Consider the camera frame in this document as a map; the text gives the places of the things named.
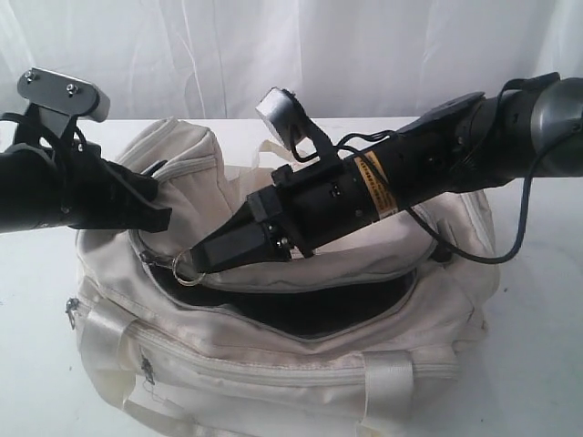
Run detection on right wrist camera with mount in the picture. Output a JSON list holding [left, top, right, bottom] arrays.
[[256, 87, 340, 164]]

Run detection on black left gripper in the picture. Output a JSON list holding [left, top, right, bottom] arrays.
[[40, 140, 172, 232]]

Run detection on cream fabric duffel bag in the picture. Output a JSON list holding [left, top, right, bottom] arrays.
[[68, 118, 499, 436]]

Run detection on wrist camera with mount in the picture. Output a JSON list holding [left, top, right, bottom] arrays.
[[256, 87, 340, 164], [16, 67, 110, 143]]

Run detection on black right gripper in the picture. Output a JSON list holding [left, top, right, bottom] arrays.
[[189, 163, 369, 273]]

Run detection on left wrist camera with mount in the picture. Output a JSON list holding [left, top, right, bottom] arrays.
[[16, 67, 110, 143]]

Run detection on white curtain backdrop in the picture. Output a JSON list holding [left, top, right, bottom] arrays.
[[1, 1, 582, 119]]

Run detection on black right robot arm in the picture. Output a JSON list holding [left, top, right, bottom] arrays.
[[189, 73, 582, 274]]

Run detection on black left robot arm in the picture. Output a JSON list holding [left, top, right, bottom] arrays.
[[1, 143, 172, 233]]

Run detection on black right camera cable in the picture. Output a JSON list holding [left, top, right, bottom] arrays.
[[291, 131, 547, 264]]

